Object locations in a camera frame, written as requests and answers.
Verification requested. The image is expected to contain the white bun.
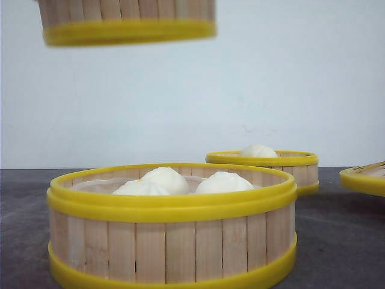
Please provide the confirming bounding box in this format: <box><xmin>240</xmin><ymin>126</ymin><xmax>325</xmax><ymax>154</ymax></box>
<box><xmin>196</xmin><ymin>171</ymin><xmax>254</xmax><ymax>194</ymax></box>
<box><xmin>112</xmin><ymin>179</ymin><xmax>170</xmax><ymax>196</ymax></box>
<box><xmin>240</xmin><ymin>143</ymin><xmax>278</xmax><ymax>158</ymax></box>
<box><xmin>141</xmin><ymin>167</ymin><xmax>189</xmax><ymax>195</ymax></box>

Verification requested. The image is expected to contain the bamboo steamer lid yellow rim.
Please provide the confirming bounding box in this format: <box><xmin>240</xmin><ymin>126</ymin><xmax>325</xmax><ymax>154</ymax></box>
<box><xmin>339</xmin><ymin>161</ymin><xmax>384</xmax><ymax>197</ymax></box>

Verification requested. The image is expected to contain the front bamboo steamer basket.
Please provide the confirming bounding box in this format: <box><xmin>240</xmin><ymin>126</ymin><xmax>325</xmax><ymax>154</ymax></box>
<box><xmin>46</xmin><ymin>163</ymin><xmax>297</xmax><ymax>288</ymax></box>

